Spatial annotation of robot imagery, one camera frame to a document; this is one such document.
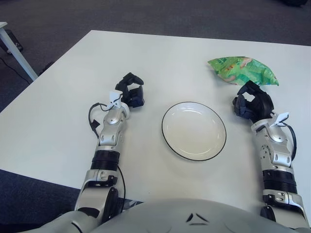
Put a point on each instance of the white plate with black rim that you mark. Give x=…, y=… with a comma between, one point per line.
x=194, y=132

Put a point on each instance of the grey robot torso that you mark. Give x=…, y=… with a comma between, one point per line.
x=170, y=218

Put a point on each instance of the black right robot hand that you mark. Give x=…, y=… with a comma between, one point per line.
x=261, y=104

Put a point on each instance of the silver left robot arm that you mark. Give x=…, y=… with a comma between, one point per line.
x=111, y=121

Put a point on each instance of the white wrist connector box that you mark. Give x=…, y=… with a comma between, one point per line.
x=281, y=117
x=114, y=97

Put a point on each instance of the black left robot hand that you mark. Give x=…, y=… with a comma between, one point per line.
x=136, y=97

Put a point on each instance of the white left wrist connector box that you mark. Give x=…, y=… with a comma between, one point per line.
x=114, y=97

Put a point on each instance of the white right wrist connector box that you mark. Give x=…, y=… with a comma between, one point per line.
x=281, y=117

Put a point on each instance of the black device under neighbouring table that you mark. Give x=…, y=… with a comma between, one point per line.
x=16, y=40

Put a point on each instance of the green potato chips bag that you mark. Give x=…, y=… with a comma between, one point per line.
x=243, y=70

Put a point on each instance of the white table leg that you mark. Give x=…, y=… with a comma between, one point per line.
x=14, y=49

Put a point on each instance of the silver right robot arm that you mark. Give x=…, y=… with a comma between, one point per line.
x=277, y=138

